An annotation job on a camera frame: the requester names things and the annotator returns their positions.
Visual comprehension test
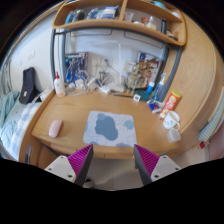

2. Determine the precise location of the teal dish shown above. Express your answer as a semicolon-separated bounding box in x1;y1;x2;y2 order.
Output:
134;89;153;102

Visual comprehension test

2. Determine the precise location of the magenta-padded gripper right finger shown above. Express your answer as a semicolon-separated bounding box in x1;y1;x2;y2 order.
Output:
133;143;183;186

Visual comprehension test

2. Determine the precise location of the clear plastic cup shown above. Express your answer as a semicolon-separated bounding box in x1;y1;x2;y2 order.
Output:
166;128;182;144

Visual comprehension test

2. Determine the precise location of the blue spray bottle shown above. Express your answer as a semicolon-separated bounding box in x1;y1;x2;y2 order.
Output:
153;72;167;101

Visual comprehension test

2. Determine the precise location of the blue snack packet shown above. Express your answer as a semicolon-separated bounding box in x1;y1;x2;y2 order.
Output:
146;98;164;114

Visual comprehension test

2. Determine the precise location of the small blue-capped bottle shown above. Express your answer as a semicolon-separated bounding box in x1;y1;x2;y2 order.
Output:
145;81;156;96

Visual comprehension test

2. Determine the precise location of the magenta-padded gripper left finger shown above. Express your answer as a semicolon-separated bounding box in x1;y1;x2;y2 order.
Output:
44;143;95;187

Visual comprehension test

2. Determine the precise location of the red chip can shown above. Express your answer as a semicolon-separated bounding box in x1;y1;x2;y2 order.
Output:
158;90;182;120

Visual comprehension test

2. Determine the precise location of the white power strip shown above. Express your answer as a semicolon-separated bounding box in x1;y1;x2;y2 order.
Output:
98;85;112;95

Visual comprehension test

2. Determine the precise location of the white wall socket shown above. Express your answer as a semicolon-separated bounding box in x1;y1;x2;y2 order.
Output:
92;55;103;68

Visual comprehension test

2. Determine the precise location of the white wall switch plate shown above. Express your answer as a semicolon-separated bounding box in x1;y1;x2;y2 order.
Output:
27;50;36;62

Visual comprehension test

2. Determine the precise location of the colourful printed box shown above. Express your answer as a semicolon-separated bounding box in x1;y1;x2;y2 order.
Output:
136;51;163;89

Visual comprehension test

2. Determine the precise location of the teal blanket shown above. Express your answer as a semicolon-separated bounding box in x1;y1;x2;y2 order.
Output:
0;90;21;129

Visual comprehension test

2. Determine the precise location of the teal striped cloth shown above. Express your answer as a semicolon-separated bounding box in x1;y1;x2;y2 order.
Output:
198;96;224;143

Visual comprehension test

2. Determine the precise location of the white desk lamp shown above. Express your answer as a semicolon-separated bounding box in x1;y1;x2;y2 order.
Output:
70;39;127;94

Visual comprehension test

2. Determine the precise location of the pink computer mouse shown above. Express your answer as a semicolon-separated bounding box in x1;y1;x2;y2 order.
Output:
48;119;64;139

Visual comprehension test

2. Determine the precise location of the white red-capped pump bottle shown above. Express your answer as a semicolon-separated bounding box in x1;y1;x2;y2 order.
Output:
53;71;67;98

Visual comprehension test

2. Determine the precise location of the robot model kit box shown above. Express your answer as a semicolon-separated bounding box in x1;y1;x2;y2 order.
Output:
64;51;89;84

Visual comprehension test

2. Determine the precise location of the blue white plaid quilt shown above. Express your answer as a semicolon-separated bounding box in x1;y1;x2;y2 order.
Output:
0;99;43;161

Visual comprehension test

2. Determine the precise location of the black bag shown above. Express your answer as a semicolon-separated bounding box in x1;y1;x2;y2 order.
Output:
18;66;42;105

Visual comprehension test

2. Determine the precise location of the grey blue-patterned mouse pad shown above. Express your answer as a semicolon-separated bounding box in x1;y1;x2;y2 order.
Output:
82;110;138;149

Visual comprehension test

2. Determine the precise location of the wooden shelf unit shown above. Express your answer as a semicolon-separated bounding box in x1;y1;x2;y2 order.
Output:
51;0;188;47

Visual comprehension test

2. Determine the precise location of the white charger block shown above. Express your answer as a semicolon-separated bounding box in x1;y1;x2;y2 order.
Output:
74;78;86;89

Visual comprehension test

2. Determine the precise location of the tan robot model figure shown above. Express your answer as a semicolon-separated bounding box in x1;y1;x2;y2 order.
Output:
124;63;149;94

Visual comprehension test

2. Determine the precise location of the white power adapter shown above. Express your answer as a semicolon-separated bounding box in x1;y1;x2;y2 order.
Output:
87;78;98;91

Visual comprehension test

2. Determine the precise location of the white mug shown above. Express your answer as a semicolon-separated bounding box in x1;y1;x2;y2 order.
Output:
162;110;181;131

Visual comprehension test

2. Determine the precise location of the black pen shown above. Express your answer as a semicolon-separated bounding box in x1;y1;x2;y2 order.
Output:
113;93;134;99

